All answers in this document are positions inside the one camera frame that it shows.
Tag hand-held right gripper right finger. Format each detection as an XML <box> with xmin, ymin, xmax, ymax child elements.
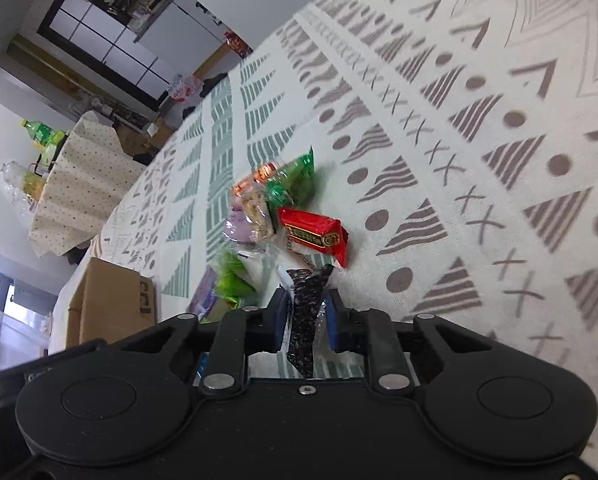
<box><xmin>324</xmin><ymin>288</ymin><xmax>486</xmax><ymax>396</ymax></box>

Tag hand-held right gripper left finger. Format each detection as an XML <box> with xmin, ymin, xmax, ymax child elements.
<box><xmin>123</xmin><ymin>289</ymin><xmax>292</xmax><ymax>397</ymax></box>

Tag black speckled seed packet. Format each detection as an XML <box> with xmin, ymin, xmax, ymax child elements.
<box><xmin>279</xmin><ymin>264</ymin><xmax>338</xmax><ymax>379</ymax></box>

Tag brown cardboard box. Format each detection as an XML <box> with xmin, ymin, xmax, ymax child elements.
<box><xmin>65</xmin><ymin>257</ymin><xmax>159</xmax><ymax>350</ymax></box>

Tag clear white snack packet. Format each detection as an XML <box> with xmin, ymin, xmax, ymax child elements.
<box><xmin>239</xmin><ymin>242</ymin><xmax>291</xmax><ymax>303</ymax></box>

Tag lime green snack packet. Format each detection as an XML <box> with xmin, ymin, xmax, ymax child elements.
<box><xmin>213</xmin><ymin>247</ymin><xmax>260</xmax><ymax>311</ymax></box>

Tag purple printed snack packet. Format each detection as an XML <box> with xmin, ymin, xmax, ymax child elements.
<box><xmin>186</xmin><ymin>265</ymin><xmax>221</xmax><ymax>317</ymax></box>

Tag window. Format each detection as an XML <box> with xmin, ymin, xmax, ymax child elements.
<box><xmin>0</xmin><ymin>259</ymin><xmax>56</xmax><ymax>377</ymax></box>

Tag red snack packet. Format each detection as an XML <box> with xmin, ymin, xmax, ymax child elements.
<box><xmin>276</xmin><ymin>206</ymin><xmax>350</xmax><ymax>269</ymax></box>

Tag pale purple snack packet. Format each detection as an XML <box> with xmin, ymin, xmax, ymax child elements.
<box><xmin>223</xmin><ymin>210</ymin><xmax>260</xmax><ymax>247</ymax></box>

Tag clear mixed nut packet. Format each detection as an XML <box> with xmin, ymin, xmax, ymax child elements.
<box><xmin>231</xmin><ymin>162</ymin><xmax>281</xmax><ymax>244</ymax></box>

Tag dark green snack packet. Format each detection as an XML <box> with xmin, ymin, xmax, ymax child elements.
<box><xmin>266</xmin><ymin>147</ymin><xmax>318</xmax><ymax>211</ymax></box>

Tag patterned blanket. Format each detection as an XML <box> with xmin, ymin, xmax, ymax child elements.
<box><xmin>46</xmin><ymin>0</ymin><xmax>598</xmax><ymax>396</ymax></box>

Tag clear bottle with yellow liquid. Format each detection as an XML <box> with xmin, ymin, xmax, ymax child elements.
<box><xmin>0</xmin><ymin>160</ymin><xmax>48</xmax><ymax>202</ymax></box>

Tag round table with dotted tablecloth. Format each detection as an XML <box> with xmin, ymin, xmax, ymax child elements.
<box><xmin>26</xmin><ymin>110</ymin><xmax>148</xmax><ymax>259</ymax></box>

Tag cardboard boxes under table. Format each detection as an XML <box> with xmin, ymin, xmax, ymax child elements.
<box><xmin>113</xmin><ymin>120</ymin><xmax>173</xmax><ymax>162</ymax></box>

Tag black shoes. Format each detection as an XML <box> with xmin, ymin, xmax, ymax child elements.
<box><xmin>199</xmin><ymin>74</ymin><xmax>230</xmax><ymax>99</ymax></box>

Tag pack of water bottles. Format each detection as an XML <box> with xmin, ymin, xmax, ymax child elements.
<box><xmin>166</xmin><ymin>74</ymin><xmax>203</xmax><ymax>104</ymax></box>

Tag green soda bottle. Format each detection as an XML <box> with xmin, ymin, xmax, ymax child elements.
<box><xmin>20</xmin><ymin>119</ymin><xmax>68</xmax><ymax>150</ymax></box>

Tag red hanging decoration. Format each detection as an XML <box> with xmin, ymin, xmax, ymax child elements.
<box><xmin>223</xmin><ymin>31</ymin><xmax>254</xmax><ymax>57</ymax></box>

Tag dark framed glass door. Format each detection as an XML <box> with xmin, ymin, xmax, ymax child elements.
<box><xmin>36</xmin><ymin>0</ymin><xmax>173</xmax><ymax>111</ymax></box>

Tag black wall fixture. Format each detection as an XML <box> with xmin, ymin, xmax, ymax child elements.
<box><xmin>195</xmin><ymin>1</ymin><xmax>226</xmax><ymax>27</ymax></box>

